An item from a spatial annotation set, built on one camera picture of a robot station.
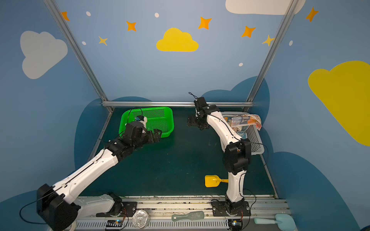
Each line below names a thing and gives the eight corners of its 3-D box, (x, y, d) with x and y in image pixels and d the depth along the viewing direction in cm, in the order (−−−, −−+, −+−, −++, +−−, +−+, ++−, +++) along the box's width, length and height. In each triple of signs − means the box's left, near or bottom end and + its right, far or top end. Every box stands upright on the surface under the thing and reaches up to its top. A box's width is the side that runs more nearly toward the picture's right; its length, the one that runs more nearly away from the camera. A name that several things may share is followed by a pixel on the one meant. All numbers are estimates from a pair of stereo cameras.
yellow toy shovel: (205, 186, 84) (205, 185, 82) (204, 176, 88) (204, 174, 86) (227, 187, 84) (229, 185, 82) (226, 176, 88) (227, 174, 86)
